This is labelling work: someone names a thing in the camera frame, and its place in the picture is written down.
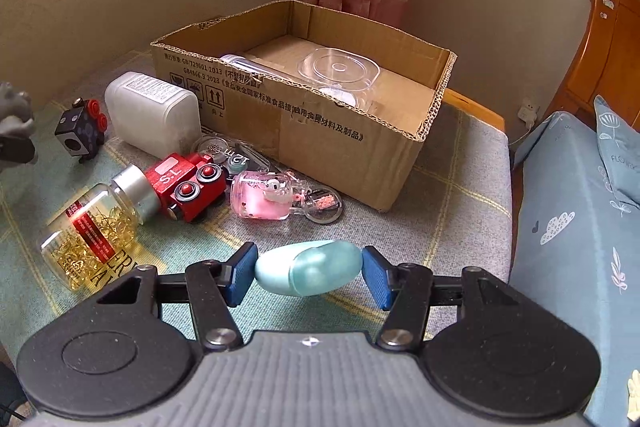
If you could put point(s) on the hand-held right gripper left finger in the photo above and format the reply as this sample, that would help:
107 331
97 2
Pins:
240 274

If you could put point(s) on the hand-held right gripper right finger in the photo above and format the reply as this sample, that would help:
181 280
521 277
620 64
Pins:
377 277

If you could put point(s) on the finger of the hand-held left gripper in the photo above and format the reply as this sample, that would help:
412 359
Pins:
15 152

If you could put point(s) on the grey toy figure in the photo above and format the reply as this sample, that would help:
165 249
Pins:
15 107

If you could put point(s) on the black cube toy red knobs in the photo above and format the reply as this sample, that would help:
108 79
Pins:
75 129

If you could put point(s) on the teal oval plastic case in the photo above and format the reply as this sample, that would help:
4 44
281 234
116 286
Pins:
305 269

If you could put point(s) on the glass bottle of gold capsules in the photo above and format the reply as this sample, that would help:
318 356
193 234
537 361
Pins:
90 227

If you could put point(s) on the black snack packet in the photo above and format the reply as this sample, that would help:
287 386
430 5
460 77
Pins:
235 157

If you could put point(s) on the red toy train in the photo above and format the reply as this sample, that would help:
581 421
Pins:
170 174

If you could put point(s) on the white translucent plastic container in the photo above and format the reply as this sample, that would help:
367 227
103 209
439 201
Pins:
150 117

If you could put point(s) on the cardboard box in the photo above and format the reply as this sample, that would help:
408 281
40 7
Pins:
325 142

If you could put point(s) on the grey plaid cloth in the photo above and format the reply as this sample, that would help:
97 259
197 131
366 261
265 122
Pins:
450 187

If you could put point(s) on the blue bedsheet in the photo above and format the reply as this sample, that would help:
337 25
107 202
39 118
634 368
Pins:
565 257

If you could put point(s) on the clear round plastic container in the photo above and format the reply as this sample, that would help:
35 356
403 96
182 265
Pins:
340 67

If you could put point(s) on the blue flower print pillow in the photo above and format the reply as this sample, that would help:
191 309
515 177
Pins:
622 157

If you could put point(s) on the wooden headboard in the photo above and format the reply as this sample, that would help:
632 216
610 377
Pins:
610 52

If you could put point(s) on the white wall charger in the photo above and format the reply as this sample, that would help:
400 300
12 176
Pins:
528 111

